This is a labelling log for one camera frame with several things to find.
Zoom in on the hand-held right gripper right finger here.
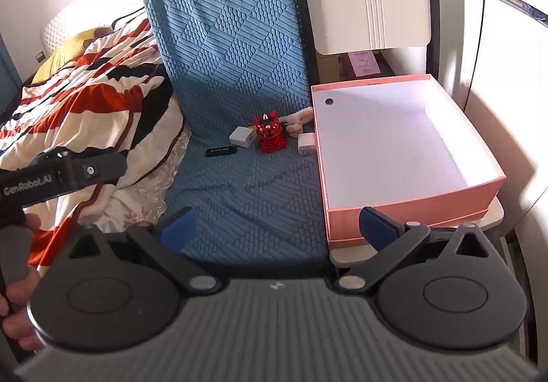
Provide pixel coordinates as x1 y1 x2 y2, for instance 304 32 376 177
334 206 491 293

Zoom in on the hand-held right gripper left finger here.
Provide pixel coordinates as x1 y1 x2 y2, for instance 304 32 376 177
66 206 223 295

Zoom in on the pink cardboard box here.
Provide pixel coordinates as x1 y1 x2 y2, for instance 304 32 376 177
310 74 507 250

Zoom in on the white square charger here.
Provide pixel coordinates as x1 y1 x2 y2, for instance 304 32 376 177
229 126 257 148

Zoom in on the person's left hand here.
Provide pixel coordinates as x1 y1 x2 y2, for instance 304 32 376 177
0 214 43 350

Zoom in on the floral lace cloth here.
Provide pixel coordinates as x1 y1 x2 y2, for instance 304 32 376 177
103 125 193 233

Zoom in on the beige pillow with red piping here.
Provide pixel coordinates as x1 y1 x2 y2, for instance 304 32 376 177
0 18 191 275

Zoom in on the small white charger plug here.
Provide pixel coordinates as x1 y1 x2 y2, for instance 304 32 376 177
297 133 315 158

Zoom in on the yellow pillow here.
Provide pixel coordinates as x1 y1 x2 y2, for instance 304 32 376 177
32 28 103 83

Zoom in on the red lion figurine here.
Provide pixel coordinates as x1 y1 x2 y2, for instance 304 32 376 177
252 111 287 153

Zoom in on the white pillow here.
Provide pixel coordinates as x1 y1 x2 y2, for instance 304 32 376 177
40 1 146 53

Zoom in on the pink card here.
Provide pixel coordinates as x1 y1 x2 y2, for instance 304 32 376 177
348 50 384 76

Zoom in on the brown cardboard box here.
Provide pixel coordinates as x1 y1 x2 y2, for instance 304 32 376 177
317 53 343 83

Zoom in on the blue textured sofa cover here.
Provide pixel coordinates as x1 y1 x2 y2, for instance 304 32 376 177
138 0 338 280

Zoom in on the black sofa frame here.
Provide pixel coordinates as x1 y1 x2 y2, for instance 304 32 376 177
283 0 320 87

